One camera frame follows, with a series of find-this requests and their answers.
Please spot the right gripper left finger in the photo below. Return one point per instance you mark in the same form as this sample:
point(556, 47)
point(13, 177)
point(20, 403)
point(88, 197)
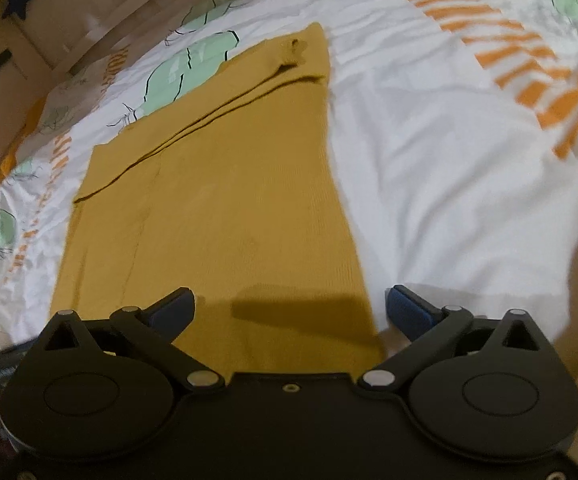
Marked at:
point(149, 334)

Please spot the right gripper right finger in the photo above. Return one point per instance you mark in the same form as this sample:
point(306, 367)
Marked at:
point(432, 334)

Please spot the white patterned bed sheet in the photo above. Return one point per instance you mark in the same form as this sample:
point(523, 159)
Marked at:
point(452, 141)

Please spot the mustard yellow knit garment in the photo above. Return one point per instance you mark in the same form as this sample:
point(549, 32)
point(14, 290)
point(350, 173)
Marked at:
point(228, 192)

